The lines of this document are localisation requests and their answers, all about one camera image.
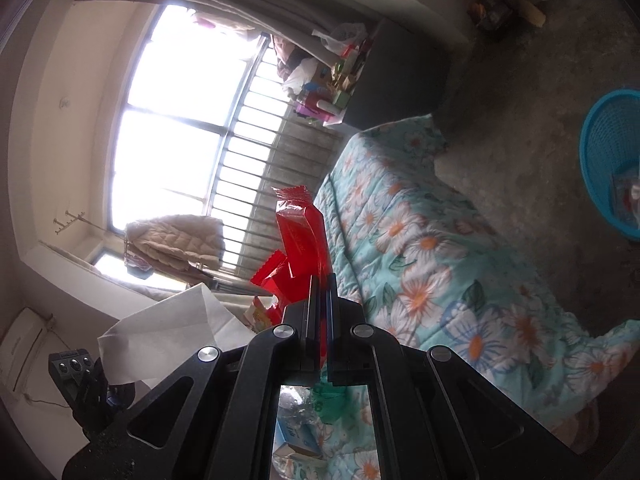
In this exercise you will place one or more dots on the beige flat paddle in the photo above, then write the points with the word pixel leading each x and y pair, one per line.
pixel 532 12

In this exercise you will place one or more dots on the red plastic wrapper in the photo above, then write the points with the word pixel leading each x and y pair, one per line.
pixel 300 240

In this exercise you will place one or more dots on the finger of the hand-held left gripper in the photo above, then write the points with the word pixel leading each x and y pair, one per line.
pixel 116 399

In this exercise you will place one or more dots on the white plastic bag red print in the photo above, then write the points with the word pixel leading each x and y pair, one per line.
pixel 340 37

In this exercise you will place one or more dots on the beige quilted jacket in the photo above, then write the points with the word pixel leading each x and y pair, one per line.
pixel 175 242

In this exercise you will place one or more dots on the white paper sheet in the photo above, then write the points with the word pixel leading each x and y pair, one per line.
pixel 160 335

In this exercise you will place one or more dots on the white blue carton box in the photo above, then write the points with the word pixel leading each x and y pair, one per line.
pixel 297 445

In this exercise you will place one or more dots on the blue plastic wastebasket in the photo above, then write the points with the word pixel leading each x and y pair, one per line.
pixel 600 150

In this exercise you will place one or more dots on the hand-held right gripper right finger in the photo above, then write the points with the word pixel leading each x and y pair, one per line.
pixel 342 325

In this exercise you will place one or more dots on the metal window railing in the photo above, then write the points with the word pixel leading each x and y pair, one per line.
pixel 280 170

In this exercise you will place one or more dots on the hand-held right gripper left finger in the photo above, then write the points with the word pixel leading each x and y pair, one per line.
pixel 305 325

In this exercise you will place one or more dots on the dark small box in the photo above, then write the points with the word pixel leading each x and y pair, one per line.
pixel 492 17

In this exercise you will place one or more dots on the grey curtain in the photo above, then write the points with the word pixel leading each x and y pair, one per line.
pixel 225 0

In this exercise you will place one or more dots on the clear plastic wrapper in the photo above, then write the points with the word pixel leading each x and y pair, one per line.
pixel 627 200

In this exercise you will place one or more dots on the green plastic bag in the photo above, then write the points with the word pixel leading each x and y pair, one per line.
pixel 332 402

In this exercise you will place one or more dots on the metal wall hooks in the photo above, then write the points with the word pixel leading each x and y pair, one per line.
pixel 70 222

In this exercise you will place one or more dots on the pile of small boxes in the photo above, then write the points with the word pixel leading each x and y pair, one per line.
pixel 330 90

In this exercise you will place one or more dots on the clear plastic bottle blue label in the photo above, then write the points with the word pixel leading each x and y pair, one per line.
pixel 295 405

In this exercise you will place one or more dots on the dark nightstand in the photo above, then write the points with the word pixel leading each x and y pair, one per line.
pixel 405 75

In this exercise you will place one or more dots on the floral teal blanket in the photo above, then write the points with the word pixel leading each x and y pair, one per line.
pixel 425 260

